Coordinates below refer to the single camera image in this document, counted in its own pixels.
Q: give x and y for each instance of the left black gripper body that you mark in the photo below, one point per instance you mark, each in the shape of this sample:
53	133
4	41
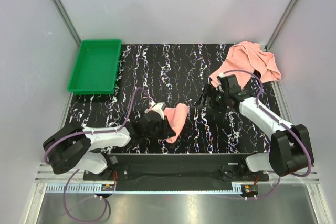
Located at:
160	131

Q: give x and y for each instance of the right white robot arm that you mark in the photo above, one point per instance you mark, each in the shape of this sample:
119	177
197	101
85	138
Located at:
290	146

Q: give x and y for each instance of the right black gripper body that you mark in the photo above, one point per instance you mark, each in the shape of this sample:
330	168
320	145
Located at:
218	101

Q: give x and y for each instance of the green plastic tray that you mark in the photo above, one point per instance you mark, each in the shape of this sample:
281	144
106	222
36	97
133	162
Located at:
96	67

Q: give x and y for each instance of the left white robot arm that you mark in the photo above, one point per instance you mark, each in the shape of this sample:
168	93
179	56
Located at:
72	146

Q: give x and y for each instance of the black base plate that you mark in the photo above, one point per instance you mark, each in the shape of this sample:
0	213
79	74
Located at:
173	173

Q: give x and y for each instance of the black marble pattern mat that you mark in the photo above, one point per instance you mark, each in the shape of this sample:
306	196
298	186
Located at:
174	74

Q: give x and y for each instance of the white slotted cable duct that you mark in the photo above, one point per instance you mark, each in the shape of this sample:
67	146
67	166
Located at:
81	188

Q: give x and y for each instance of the pink striped towel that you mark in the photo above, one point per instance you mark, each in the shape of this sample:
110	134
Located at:
176	118

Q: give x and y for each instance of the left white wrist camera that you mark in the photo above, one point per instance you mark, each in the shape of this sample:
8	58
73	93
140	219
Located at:
158	108

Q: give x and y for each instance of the aluminium frame rail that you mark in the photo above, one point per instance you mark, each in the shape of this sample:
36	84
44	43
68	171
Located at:
311	178

